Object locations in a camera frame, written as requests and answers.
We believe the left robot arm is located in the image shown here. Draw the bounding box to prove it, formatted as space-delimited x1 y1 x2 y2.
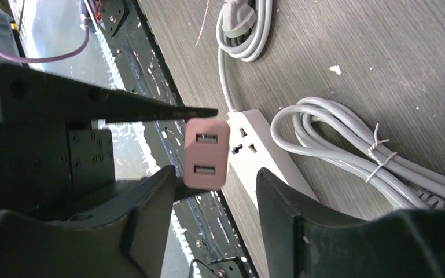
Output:
0 1 191 216

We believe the pink plug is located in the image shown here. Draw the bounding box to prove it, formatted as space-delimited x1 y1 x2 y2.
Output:
182 118 230 191

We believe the large white power strip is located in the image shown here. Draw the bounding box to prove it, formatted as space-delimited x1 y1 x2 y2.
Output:
227 109 318 206

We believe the orange strip grey cable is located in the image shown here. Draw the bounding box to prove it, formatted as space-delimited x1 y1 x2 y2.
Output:
270 96 445 211

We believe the large strip white cable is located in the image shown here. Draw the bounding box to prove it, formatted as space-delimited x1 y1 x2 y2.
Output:
215 0 274 113

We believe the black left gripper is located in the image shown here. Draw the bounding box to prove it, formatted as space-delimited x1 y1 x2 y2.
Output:
0 63 218 211

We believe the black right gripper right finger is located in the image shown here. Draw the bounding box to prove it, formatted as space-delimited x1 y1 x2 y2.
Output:
256 168 445 277

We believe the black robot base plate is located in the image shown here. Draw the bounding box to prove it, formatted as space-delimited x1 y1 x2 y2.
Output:
81 1 258 277

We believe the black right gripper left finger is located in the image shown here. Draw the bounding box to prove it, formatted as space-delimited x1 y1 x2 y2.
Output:
0 166 176 277

